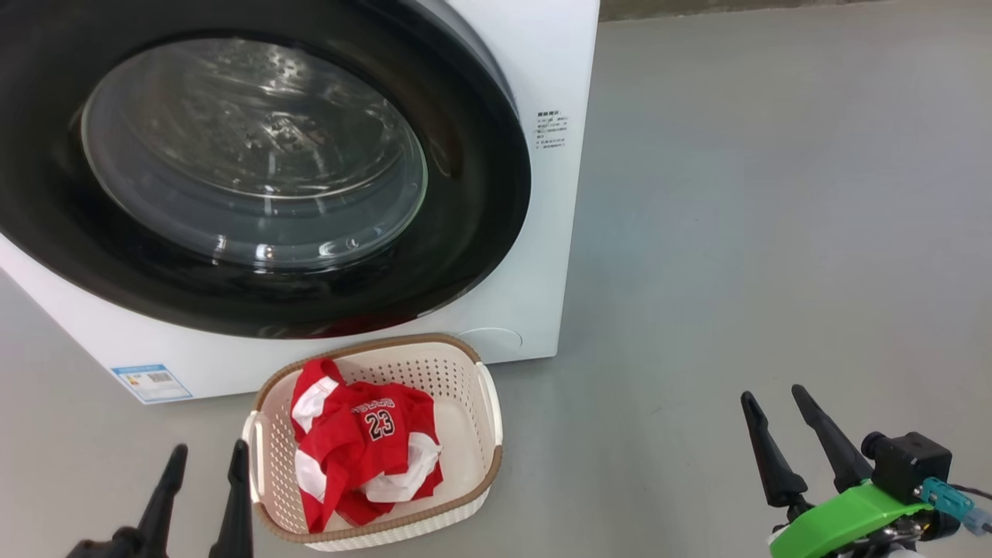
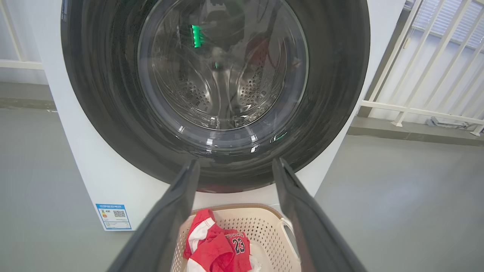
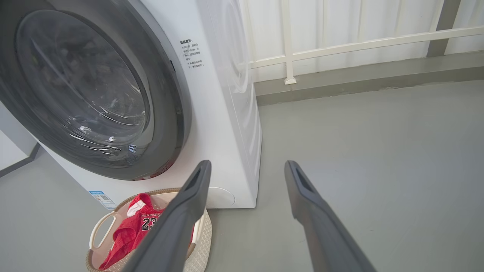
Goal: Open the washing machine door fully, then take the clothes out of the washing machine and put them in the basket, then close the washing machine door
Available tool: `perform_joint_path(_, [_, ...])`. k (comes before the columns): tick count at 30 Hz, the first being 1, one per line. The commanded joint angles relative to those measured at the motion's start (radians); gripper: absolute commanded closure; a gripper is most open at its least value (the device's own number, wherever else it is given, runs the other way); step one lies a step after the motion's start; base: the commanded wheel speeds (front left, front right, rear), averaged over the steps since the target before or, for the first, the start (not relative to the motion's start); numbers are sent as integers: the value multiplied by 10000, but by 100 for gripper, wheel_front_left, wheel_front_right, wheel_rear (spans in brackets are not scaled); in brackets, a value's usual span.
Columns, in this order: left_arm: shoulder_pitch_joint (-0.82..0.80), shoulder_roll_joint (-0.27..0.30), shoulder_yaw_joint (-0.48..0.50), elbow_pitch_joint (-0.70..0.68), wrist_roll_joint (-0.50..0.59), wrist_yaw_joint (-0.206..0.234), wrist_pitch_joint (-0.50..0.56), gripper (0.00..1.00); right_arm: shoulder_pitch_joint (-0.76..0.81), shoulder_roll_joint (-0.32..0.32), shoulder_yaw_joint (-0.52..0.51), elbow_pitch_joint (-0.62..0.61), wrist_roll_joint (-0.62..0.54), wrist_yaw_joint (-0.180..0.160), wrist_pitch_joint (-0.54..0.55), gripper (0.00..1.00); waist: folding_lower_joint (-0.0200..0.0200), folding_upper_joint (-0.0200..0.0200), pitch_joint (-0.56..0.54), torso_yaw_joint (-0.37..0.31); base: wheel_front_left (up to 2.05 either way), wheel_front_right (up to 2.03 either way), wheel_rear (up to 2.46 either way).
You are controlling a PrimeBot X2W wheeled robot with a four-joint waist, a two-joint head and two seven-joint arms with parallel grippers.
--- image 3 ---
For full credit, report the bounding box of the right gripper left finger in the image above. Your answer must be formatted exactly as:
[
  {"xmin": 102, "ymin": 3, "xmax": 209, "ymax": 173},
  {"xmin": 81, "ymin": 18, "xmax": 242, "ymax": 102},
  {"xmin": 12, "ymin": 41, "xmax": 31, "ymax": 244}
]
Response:
[{"xmin": 123, "ymin": 160, "xmax": 212, "ymax": 272}]

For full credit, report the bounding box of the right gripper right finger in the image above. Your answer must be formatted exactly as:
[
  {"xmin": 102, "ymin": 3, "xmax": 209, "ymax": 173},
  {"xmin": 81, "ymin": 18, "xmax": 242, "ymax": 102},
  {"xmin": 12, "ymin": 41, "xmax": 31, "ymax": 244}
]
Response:
[{"xmin": 284, "ymin": 161, "xmax": 377, "ymax": 272}]

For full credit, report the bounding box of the red basketball jersey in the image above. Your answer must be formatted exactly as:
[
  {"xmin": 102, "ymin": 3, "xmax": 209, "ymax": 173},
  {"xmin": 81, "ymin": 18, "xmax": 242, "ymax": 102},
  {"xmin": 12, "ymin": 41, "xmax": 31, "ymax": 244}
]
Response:
[{"xmin": 99, "ymin": 193, "xmax": 195, "ymax": 270}]

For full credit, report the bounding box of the cream plastic laundry basket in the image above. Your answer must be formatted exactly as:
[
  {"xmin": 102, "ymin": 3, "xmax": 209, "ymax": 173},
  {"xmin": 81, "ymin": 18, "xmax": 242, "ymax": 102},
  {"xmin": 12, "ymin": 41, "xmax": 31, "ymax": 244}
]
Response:
[{"xmin": 86, "ymin": 188, "xmax": 212, "ymax": 272}]

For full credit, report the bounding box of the white front-load washing machine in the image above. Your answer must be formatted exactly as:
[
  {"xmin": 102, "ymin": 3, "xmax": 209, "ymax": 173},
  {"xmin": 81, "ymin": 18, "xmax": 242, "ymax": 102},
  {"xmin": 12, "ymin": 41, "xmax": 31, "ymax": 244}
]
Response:
[{"xmin": 0, "ymin": 0, "xmax": 262, "ymax": 209}]

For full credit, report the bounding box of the white metal railing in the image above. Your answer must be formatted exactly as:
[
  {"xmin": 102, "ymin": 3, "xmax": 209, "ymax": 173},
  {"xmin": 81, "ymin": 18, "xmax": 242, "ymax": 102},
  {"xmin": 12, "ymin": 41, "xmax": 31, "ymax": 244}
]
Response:
[{"xmin": 242, "ymin": 0, "xmax": 484, "ymax": 85}]

